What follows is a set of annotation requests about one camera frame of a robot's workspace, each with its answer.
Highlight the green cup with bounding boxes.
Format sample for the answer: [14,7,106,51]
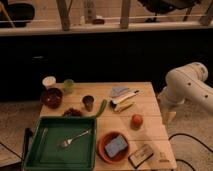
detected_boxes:
[63,79,74,93]

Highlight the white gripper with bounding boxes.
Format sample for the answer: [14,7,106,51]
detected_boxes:
[157,87,182,125]

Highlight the green pea pod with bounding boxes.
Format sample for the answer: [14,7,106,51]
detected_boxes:
[95,99,107,118]

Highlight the yellow banana toy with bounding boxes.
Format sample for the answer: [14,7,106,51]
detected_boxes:
[114,102,133,113]

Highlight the dark red bowl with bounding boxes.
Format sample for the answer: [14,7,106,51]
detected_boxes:
[40,88,63,109]

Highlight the blue sponge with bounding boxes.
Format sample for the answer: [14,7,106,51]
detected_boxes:
[105,135,128,158]

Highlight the white cup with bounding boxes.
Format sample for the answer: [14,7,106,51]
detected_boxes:
[42,76,56,89]

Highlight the green plastic tray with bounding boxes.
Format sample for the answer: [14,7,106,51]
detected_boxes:
[24,116,97,171]

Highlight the black cable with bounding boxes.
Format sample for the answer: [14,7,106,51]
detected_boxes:
[167,132,213,171]

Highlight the orange bowl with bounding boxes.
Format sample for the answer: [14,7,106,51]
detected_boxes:
[97,131,130,164]

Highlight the black wooden brush block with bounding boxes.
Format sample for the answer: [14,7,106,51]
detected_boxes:
[128,144,154,169]

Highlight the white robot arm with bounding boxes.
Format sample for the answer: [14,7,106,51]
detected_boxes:
[157,62,213,125]

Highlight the dark red grapes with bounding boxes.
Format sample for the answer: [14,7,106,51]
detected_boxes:
[63,108,82,117]

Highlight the silver fork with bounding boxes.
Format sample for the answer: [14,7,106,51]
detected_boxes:
[60,129,91,148]

